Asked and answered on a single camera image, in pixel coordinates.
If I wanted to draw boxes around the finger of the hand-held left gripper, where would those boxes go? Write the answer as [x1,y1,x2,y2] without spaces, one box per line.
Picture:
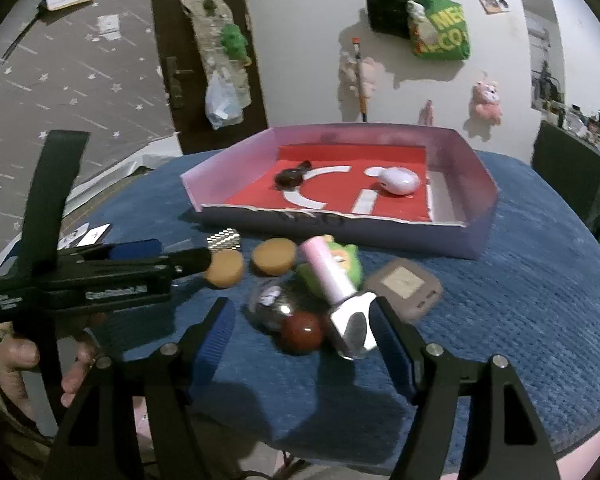
[60,239,163,264]
[150,247,214,282]

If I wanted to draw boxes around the black bag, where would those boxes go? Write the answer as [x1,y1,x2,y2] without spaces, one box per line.
[366,0,416,38]

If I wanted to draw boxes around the stick with orange handle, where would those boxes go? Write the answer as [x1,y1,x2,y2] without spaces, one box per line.
[352,37,370,121]

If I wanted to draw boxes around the green toy figure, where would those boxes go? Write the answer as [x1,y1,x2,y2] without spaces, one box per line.
[295,235,365,301]

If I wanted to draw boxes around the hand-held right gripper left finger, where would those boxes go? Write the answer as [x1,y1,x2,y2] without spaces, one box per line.
[42,297,237,480]

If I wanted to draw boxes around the green plush toy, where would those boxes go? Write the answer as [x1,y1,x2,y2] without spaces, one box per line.
[219,24,251,63]

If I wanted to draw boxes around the person's left hand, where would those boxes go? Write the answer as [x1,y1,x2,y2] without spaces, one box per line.
[0,312,106,423]

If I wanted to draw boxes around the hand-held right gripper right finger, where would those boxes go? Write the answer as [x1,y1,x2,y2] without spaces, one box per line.
[367,296,563,480]

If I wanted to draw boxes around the green shopping bag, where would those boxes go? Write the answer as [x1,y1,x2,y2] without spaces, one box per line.
[406,0,471,60]

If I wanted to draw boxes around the studded metal cylinder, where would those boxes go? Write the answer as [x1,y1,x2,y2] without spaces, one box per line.
[206,229,243,251]

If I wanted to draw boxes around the row of small bottles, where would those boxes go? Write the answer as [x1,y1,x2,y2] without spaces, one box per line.
[545,100,600,161]

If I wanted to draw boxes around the pink plush bear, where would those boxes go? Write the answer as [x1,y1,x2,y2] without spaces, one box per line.
[469,80,505,126]

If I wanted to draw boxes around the grey small electronic device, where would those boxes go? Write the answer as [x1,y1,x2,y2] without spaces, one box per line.
[364,258,443,325]

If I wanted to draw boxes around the white earbud case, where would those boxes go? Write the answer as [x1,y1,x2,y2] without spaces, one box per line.
[365,165,422,196]

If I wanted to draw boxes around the pale pink plush toy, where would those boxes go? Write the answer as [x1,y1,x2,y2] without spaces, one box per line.
[339,52,381,98]

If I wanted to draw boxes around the white card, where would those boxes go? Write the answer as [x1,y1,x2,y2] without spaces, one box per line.
[57,232,88,251]
[77,223,112,247]

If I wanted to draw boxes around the clear glass cup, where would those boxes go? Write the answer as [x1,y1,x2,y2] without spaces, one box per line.
[247,280,296,336]

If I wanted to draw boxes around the pink capped nail polish bottle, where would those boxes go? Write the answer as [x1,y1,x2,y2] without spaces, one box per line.
[298,237,378,361]

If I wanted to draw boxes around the white sheet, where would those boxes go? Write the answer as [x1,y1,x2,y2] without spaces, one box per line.
[65,132,181,221]

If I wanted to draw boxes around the white paper note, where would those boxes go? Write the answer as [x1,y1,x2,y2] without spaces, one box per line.
[97,15,122,41]

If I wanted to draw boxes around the dark brown door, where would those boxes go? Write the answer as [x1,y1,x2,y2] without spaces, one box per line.
[150,0,268,153]

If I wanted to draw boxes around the orange round disc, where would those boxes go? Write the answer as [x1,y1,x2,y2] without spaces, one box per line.
[250,238,298,277]
[203,250,245,289]

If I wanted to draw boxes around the door handle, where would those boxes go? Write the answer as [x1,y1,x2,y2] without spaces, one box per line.
[166,57,183,108]

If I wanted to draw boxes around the pink tray with red bottom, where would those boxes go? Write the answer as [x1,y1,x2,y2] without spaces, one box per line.
[180,125,501,261]

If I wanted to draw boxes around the black nail polish bottle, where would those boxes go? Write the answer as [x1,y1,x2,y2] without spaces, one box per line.
[273,159,315,190]

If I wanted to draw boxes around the wall mirror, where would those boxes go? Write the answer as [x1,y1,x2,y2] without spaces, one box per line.
[517,0,566,113]

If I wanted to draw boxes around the brown glitter jar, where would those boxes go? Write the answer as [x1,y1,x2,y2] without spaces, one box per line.
[275,310,328,357]

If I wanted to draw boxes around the dark green tablecloth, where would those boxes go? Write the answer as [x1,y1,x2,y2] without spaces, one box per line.
[531,120,600,246]

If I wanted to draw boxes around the camouflage hanging organizer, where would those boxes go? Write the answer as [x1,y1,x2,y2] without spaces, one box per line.
[180,0,253,111]

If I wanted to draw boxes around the clear plastic bag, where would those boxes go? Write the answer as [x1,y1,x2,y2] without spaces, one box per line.
[205,70,246,131]

